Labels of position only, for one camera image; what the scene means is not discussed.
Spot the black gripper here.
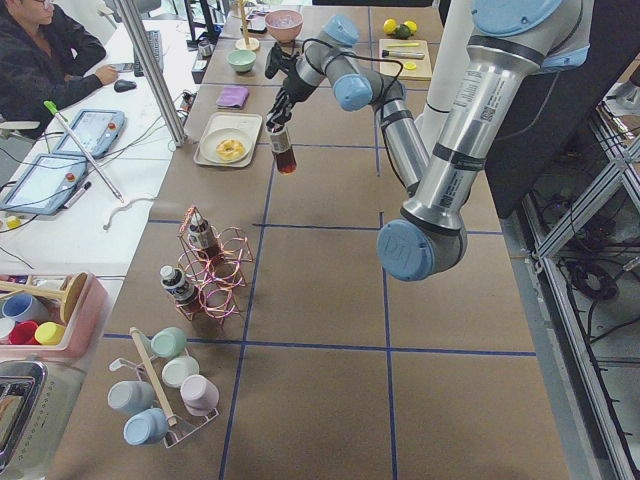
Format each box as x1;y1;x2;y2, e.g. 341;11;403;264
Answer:
266;76;313;131

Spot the tea bottle white cap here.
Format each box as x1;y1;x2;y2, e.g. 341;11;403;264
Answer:
268;126;297;174

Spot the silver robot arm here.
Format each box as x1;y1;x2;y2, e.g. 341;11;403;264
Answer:
265;1;593;281

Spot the cream serving tray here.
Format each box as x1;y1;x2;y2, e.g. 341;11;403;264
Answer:
193;113;262;168

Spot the mint green bowl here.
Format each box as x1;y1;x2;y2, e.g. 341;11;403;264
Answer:
226;49;257;74

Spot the purple folded cloth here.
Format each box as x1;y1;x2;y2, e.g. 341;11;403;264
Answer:
216;85;250;109

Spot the pink bowl of ice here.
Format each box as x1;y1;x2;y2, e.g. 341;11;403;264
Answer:
265;10;303;43

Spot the glazed twisted donut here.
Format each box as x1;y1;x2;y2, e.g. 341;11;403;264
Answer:
215;139;246;163

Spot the cream plate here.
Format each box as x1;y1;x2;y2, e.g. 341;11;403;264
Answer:
200;127;253;165

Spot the black scale with cup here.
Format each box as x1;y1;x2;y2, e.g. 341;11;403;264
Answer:
191;39;215;84

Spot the bamboo cutting board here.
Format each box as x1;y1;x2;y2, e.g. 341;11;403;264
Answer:
378;39;432;81

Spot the black steel muddler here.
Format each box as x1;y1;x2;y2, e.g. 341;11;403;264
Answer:
381;49;426;60

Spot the left yellow lemon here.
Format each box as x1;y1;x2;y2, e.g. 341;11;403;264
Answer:
383;18;397;35

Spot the yellow lemon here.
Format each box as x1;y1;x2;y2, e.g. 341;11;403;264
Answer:
383;18;397;35
403;20;418;35

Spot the green lime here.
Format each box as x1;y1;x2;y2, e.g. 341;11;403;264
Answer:
394;24;412;40

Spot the right yellow lemon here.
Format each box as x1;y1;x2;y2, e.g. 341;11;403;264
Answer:
403;20;418;35

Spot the black computer mouse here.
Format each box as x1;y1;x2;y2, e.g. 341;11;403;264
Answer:
113;79;137;93

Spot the far teach pendant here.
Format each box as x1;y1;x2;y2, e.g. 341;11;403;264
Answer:
64;109;126;159

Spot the teach pendant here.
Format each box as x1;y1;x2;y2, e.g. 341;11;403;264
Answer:
1;154;87;216
64;109;126;159

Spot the black marker pen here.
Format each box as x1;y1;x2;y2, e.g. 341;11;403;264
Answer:
63;181;92;210

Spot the seated person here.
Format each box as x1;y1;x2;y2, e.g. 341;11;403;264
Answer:
1;1;119;139

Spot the near teach pendant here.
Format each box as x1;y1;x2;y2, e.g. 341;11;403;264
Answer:
1;154;87;216

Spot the green mug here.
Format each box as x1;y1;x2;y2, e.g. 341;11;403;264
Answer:
151;327;187;359

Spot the white mug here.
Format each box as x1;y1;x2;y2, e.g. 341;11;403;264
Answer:
161;356;200;389

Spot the wooden stand in box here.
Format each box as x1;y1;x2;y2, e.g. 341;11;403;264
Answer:
1;273;88;325

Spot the white mug rack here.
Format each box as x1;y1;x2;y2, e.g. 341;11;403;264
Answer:
108;327;219;448

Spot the pink mug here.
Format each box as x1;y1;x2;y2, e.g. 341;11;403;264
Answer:
180;374;220;416

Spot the pink storage box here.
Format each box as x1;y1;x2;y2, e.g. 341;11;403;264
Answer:
1;273;108;359

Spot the blue cup in box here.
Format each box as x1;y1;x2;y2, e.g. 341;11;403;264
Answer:
2;293;49;323

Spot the yellow cup in box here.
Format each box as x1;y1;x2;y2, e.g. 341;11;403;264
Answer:
34;322;66;346

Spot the grey blue mug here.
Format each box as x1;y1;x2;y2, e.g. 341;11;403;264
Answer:
107;381;155;415

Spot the red cup in box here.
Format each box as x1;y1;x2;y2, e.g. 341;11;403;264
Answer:
8;321;39;346

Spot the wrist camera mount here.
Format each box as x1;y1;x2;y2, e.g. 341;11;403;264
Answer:
264;44;300;79

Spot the black camera cable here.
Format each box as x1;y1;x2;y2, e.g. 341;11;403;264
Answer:
299;38;406;121

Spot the aluminium frame post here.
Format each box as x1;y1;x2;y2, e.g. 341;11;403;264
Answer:
115;0;187;148

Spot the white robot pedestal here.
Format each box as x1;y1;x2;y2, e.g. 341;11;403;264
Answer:
416;0;474;133

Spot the copper wire bottle rack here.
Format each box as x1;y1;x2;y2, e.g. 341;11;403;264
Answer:
177;205;254;326

